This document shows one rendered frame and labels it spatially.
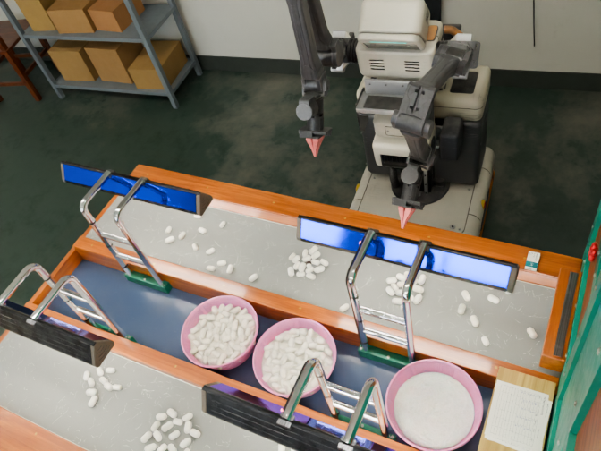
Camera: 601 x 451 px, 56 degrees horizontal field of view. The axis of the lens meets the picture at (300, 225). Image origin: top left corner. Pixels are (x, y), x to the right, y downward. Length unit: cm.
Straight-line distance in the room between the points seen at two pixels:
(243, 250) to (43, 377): 81
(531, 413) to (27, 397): 158
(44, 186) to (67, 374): 221
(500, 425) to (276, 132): 252
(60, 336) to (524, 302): 137
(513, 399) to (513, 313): 29
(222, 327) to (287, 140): 191
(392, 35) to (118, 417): 148
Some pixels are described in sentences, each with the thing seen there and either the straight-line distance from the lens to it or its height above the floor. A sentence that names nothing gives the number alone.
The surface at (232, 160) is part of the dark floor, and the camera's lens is 361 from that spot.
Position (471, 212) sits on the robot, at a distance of 270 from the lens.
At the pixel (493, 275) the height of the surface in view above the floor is 108.
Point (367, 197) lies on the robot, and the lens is 279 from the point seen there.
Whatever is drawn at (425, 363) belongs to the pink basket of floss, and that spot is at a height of 76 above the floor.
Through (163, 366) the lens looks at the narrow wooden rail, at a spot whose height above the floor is 76.
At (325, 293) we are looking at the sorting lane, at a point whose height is 74.
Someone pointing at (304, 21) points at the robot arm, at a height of 146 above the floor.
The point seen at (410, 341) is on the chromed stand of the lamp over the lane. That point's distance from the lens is 166.
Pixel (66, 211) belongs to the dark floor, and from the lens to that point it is 386.
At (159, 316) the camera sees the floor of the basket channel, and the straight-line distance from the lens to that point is 216.
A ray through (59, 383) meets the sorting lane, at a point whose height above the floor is 74.
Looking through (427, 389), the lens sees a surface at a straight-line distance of 175.
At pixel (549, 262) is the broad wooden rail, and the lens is 196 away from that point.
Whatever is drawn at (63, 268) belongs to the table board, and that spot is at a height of 72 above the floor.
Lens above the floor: 234
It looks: 49 degrees down
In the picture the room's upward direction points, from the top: 17 degrees counter-clockwise
